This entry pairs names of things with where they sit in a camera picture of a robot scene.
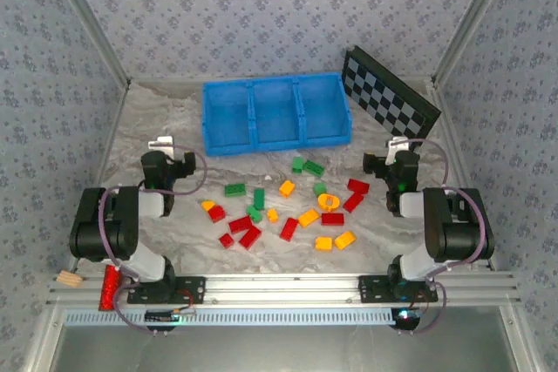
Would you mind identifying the round yellow lego piece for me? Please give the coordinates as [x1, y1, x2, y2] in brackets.
[316, 193, 340, 213]

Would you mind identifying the long yellow lego brick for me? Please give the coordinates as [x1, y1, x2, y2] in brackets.
[334, 231, 357, 250]
[297, 208, 321, 228]

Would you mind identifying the black grey checkerboard panel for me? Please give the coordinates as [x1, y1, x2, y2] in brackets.
[342, 44, 442, 139]

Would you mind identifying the blue three-compartment bin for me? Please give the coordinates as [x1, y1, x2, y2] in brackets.
[201, 71, 353, 159]

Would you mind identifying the red glitter toy microphone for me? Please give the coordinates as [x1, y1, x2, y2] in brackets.
[99, 263, 122, 312]

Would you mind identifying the small wooden block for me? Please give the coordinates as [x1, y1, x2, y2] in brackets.
[56, 270, 84, 288]

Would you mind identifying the small controller circuit board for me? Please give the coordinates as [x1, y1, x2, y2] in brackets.
[145, 308, 196, 326]
[391, 307, 423, 332]

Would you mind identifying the grey metal sheet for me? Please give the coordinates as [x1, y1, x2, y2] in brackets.
[56, 306, 524, 372]

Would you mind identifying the left wrist white camera bracket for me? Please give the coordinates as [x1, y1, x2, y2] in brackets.
[147, 136, 175, 159]

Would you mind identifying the wrist white camera bracket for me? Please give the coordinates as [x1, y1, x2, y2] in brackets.
[147, 136, 175, 159]
[386, 136, 409, 163]

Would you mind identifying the right wrist white camera bracket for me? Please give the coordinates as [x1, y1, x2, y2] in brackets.
[386, 136, 409, 163]

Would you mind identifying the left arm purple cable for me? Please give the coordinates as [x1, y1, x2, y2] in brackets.
[99, 145, 208, 338]

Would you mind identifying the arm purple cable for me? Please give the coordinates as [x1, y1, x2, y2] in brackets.
[391, 139, 487, 336]
[99, 145, 208, 338]

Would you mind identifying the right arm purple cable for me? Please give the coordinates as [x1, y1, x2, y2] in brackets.
[391, 139, 487, 336]

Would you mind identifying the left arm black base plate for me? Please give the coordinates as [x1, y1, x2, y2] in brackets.
[126, 276, 207, 306]

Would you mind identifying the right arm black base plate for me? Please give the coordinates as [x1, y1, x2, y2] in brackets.
[357, 275, 439, 305]

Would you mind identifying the long aluminium base rail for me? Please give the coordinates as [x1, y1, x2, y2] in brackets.
[47, 271, 522, 306]

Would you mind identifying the aluminium corner post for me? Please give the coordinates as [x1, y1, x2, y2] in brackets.
[430, 0, 521, 88]
[43, 0, 133, 88]

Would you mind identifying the grey slotted cable duct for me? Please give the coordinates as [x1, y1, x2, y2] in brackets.
[64, 305, 409, 328]

